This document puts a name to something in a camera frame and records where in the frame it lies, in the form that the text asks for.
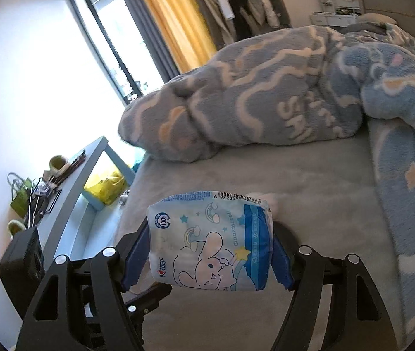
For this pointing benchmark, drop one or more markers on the yellow plastic bag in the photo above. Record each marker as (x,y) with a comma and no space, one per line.
(105,188)

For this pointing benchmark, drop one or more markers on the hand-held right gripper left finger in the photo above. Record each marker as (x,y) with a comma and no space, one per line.
(134,263)

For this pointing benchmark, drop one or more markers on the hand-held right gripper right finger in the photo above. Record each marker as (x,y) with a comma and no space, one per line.
(283,263)

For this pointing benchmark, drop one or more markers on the white dressing table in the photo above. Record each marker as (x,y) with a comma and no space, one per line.
(335,16)

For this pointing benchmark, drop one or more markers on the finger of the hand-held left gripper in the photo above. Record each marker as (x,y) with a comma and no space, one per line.
(149,298)

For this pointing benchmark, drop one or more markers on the yellow curtain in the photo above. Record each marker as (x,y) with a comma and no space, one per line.
(174,22)

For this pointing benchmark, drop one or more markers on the beige pillow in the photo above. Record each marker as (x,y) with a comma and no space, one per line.
(375,18)

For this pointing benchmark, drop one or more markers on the green fluffy slipper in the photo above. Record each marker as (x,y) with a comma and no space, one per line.
(15,226)
(58,163)

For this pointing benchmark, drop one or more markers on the black jacket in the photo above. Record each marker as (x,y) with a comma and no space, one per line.
(238,3)

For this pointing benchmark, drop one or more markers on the grey curtain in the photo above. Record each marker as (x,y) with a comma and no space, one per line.
(145,25)

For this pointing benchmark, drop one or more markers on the white table with blue legs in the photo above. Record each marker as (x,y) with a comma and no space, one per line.
(72,197)

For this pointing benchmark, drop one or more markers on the white shirt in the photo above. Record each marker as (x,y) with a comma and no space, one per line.
(223,2)

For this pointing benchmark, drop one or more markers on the green gift bag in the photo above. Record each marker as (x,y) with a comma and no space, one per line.
(22,197)

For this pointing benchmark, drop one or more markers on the bed with grey sheet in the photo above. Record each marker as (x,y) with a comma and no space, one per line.
(266,175)

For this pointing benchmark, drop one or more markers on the beige coat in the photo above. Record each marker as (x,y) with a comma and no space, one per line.
(209,7)

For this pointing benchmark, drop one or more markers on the black framed glass door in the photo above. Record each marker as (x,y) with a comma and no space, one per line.
(108,44)

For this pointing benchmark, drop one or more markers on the blue white tissue packet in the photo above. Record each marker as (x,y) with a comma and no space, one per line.
(207,241)

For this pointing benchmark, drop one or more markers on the bundle of brown sticks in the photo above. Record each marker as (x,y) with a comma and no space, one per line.
(70,166)

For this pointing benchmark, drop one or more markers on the blue plush toy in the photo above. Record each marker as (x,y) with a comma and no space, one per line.
(138,163)

